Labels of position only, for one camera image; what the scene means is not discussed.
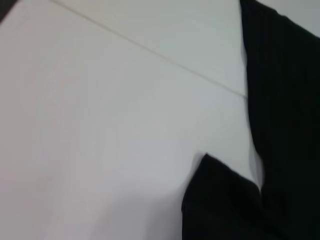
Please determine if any black shirt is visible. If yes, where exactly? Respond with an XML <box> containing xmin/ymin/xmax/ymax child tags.
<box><xmin>181</xmin><ymin>0</ymin><xmax>320</xmax><ymax>240</ymax></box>

